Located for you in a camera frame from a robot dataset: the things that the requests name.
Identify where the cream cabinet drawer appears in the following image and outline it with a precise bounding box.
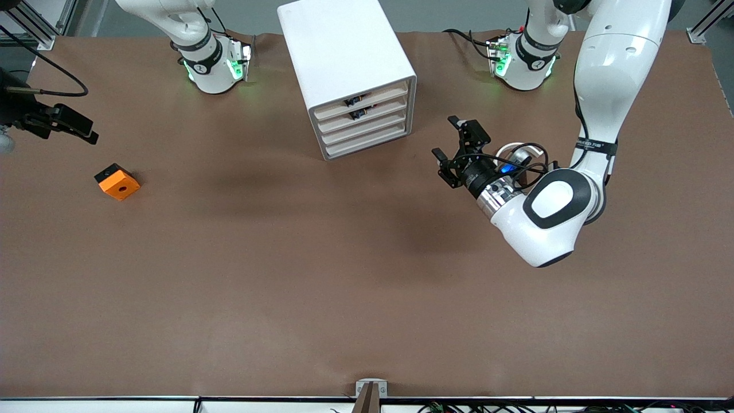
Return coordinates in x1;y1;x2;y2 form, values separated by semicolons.
320;110;411;147
317;96;411;134
313;82;409;121

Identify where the white drawer cabinet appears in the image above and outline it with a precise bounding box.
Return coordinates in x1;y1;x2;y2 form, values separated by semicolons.
277;0;417;162

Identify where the white curved plastic piece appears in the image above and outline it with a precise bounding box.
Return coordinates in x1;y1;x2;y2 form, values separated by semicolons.
494;142;548;173

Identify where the brown narrow bar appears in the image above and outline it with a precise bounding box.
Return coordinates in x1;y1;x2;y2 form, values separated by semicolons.
351;382;380;413

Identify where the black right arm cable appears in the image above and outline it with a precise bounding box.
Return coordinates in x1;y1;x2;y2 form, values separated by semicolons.
0;40;89;97

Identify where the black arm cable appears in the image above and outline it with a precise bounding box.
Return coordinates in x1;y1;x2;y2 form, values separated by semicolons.
456;142;552;185
0;40;89;97

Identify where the orange black switch box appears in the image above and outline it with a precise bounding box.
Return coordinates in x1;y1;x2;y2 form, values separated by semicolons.
95;163;141;201

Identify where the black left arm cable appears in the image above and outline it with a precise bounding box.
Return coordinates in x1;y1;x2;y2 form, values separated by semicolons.
456;142;552;185

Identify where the aluminium frame profile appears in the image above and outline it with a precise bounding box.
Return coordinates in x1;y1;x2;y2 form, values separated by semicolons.
685;0;734;45
0;0;81;51

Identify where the black base cable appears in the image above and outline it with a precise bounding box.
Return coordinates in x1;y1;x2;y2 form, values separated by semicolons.
169;5;256;65
443;28;520;61

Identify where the small grey metal bracket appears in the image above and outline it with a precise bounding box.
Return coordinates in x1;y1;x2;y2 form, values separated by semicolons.
356;379;388;398

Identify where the white table edge rail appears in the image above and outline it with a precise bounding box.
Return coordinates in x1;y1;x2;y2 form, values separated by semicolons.
0;395;734;413

